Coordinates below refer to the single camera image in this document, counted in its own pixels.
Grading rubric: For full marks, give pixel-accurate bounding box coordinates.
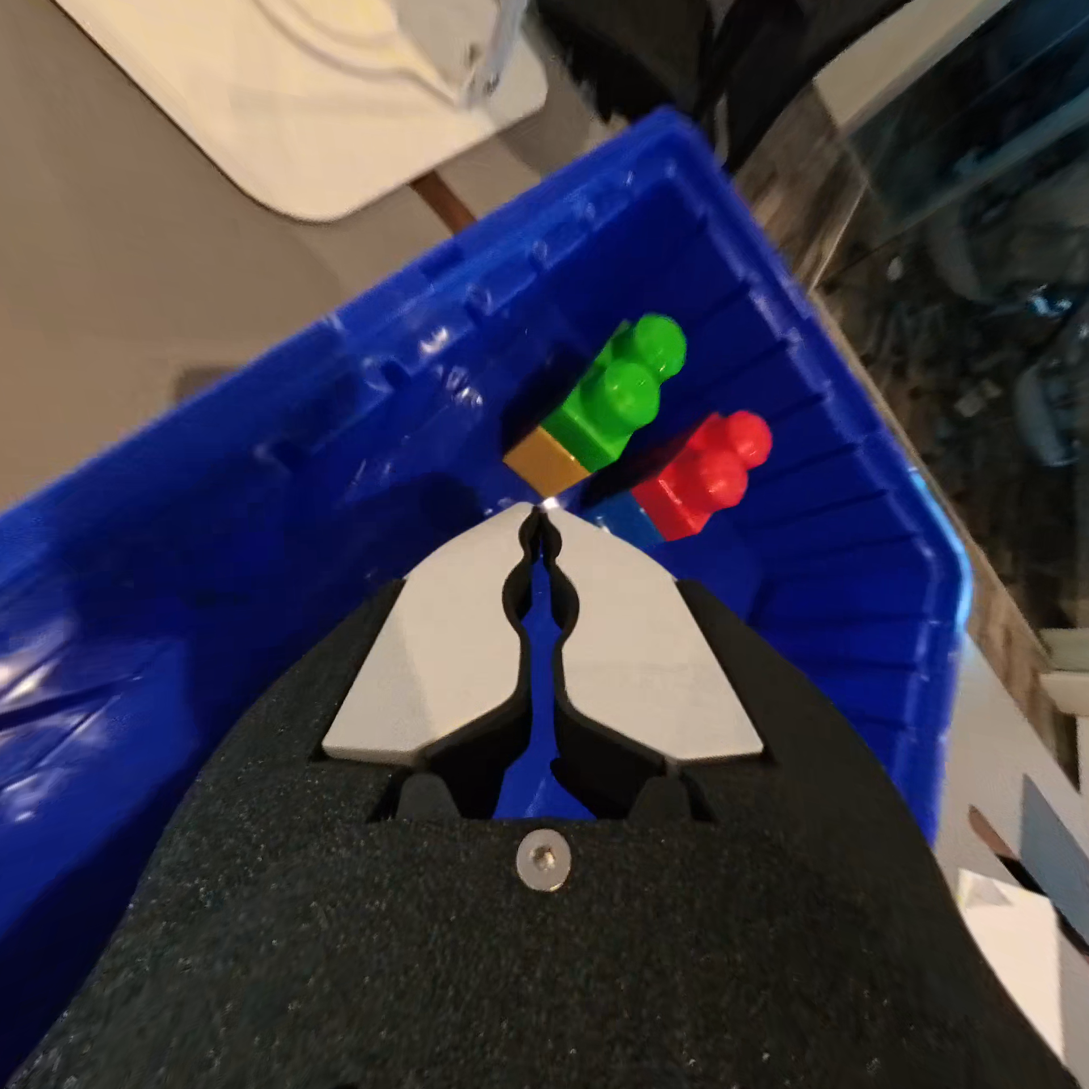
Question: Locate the yellow single-stud block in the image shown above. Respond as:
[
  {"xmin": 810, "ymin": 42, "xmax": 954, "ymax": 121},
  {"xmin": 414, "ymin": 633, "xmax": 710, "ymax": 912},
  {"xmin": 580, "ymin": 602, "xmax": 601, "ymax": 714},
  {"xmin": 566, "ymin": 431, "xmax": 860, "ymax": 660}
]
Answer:
[{"xmin": 502, "ymin": 425, "xmax": 597, "ymax": 496}]

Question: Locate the green two-stud block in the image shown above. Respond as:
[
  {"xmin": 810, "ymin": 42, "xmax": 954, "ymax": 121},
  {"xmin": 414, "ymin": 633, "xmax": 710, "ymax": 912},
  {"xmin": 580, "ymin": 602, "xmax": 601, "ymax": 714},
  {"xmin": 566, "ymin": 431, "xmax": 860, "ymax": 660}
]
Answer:
[{"xmin": 538, "ymin": 313, "xmax": 689, "ymax": 473}]

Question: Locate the white stand base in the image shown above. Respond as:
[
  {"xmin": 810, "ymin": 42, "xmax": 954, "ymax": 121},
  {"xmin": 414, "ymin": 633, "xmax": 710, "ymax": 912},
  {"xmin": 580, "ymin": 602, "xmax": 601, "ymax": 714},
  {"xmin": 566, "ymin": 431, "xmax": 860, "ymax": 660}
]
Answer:
[{"xmin": 51, "ymin": 0, "xmax": 550, "ymax": 224}]

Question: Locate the blue single-stud block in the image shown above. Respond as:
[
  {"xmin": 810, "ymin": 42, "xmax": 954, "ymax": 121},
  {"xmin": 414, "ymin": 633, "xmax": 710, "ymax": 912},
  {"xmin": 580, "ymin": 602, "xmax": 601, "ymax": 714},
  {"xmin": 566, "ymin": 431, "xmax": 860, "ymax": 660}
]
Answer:
[{"xmin": 587, "ymin": 493, "xmax": 666, "ymax": 550}]

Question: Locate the blue plastic bin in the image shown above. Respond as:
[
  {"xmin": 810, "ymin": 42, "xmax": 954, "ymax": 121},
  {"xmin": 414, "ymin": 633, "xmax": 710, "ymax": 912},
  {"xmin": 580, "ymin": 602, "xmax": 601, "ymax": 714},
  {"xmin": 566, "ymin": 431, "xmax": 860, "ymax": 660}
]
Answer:
[{"xmin": 0, "ymin": 106, "xmax": 975, "ymax": 1082}]

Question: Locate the red two-stud block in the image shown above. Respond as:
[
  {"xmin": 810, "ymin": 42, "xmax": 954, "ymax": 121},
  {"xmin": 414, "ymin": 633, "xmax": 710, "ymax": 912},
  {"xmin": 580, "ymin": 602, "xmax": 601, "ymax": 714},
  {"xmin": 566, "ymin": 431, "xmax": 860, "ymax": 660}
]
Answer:
[{"xmin": 631, "ymin": 410, "xmax": 775, "ymax": 543}]

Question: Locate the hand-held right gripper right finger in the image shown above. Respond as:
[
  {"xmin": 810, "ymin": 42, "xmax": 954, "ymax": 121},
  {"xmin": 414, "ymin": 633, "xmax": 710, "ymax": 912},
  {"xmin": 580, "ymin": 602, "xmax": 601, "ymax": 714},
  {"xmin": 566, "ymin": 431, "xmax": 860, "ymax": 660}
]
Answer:
[{"xmin": 544, "ymin": 506, "xmax": 765, "ymax": 762}]

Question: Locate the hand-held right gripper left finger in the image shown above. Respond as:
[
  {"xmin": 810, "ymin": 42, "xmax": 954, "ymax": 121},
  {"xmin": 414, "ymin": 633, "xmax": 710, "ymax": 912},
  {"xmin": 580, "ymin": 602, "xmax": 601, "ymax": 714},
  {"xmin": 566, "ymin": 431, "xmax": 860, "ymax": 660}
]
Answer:
[{"xmin": 322, "ymin": 502, "xmax": 546, "ymax": 764}]

